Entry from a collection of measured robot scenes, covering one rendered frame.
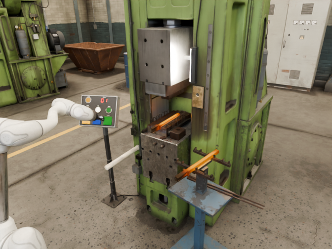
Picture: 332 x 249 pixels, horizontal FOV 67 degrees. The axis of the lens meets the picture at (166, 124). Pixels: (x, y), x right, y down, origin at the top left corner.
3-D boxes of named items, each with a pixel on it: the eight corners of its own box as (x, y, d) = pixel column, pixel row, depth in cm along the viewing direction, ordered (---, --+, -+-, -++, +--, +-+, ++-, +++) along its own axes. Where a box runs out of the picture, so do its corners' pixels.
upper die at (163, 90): (165, 97, 197) (165, 85, 193) (145, 93, 208) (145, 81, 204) (191, 84, 229) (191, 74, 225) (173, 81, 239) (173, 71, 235)
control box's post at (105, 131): (114, 201, 275) (102, 108, 231) (111, 199, 277) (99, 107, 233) (116, 199, 278) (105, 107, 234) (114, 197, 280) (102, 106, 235)
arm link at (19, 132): (42, 118, 131) (20, 116, 134) (13, 126, 114) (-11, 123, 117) (44, 142, 134) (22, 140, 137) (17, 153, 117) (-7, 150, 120)
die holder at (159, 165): (177, 189, 219) (177, 145, 200) (143, 176, 238) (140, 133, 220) (205, 160, 261) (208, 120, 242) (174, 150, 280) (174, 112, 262)
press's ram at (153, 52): (180, 87, 186) (181, 29, 170) (140, 80, 206) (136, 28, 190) (205, 75, 218) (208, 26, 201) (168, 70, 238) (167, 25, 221)
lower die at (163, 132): (166, 137, 212) (166, 128, 209) (147, 131, 222) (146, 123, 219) (190, 120, 244) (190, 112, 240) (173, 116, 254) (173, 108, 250)
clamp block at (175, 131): (178, 141, 206) (178, 134, 203) (170, 138, 210) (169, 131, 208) (186, 135, 215) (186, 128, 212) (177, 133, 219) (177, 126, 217)
